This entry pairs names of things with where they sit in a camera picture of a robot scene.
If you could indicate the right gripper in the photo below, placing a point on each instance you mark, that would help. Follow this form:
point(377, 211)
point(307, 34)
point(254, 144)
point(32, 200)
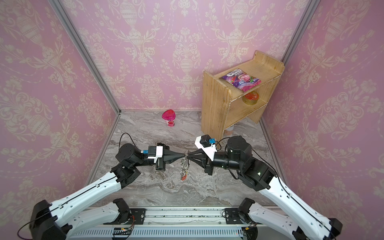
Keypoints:
point(208, 162)

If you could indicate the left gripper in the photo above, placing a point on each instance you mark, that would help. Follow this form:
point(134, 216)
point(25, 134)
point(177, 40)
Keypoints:
point(168, 157)

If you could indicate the metal key organizer plate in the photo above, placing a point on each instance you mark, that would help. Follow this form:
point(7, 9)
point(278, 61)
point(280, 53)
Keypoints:
point(185, 164)

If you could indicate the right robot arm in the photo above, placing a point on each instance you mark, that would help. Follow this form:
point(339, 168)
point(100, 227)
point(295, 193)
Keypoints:
point(299, 221)

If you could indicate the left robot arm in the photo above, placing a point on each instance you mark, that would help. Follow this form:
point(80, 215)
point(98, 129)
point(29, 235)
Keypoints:
point(62, 218)

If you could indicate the white cup under shelf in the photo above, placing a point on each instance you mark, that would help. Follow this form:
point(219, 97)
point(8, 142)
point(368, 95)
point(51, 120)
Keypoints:
point(229, 131)

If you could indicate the wooden shelf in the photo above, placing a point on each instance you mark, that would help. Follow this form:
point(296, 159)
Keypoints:
point(222, 104)

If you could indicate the red lid tin can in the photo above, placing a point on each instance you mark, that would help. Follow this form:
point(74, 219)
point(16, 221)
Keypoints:
point(251, 98)

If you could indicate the purple snack bag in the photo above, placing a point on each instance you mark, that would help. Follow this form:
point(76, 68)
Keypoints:
point(241, 80)

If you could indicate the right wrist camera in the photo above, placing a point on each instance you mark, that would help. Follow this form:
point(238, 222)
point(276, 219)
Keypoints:
point(207, 145)

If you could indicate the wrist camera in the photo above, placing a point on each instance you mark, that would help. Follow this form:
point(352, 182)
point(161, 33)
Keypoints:
point(207, 145)
point(153, 153)

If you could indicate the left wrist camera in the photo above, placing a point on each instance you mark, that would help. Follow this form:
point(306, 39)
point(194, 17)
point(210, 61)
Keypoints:
point(153, 153)

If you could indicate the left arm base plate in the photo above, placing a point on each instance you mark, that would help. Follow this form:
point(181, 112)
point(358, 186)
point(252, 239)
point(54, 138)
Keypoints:
point(136, 216)

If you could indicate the aluminium mounting rail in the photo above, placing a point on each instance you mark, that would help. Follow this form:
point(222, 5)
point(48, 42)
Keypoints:
point(180, 223)

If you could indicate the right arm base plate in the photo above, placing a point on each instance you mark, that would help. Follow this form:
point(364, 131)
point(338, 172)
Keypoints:
point(234, 216)

